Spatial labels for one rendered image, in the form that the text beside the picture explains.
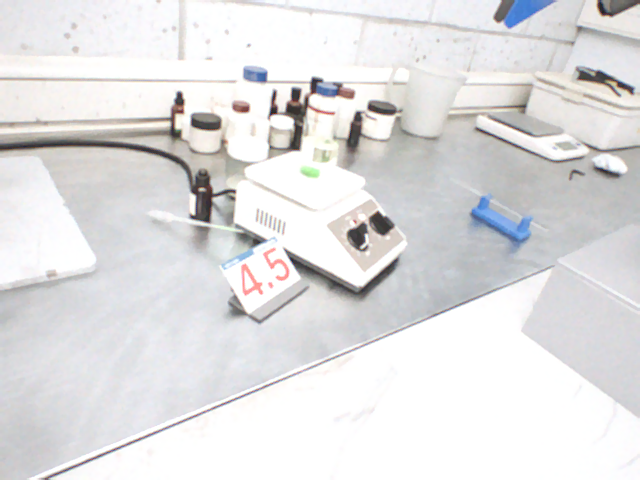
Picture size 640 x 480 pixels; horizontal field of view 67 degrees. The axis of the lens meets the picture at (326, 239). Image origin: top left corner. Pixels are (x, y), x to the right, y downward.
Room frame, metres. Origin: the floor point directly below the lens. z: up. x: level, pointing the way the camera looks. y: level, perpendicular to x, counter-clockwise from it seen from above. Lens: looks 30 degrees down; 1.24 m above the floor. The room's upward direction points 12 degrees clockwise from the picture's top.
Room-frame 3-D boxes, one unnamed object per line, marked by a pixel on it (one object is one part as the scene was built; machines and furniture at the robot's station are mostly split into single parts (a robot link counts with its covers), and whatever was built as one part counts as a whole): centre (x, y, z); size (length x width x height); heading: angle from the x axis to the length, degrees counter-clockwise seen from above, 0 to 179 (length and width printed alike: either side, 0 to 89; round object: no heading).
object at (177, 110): (0.86, 0.31, 0.94); 0.03 x 0.03 x 0.08
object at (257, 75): (0.93, 0.19, 0.96); 0.07 x 0.07 x 0.13
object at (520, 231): (0.76, -0.28, 0.92); 0.10 x 0.03 x 0.04; 44
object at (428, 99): (1.22, -0.16, 0.97); 0.18 x 0.13 x 0.15; 74
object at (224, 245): (0.51, 0.12, 0.91); 0.06 x 0.06 x 0.02
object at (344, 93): (1.05, 0.02, 0.95); 0.06 x 0.06 x 0.10
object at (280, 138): (0.91, 0.13, 0.93); 0.05 x 0.05 x 0.05
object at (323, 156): (0.60, 0.03, 1.02); 0.06 x 0.05 x 0.08; 173
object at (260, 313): (0.44, 0.06, 0.92); 0.09 x 0.06 x 0.04; 152
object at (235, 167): (0.67, 0.14, 0.94); 0.06 x 0.06 x 0.08
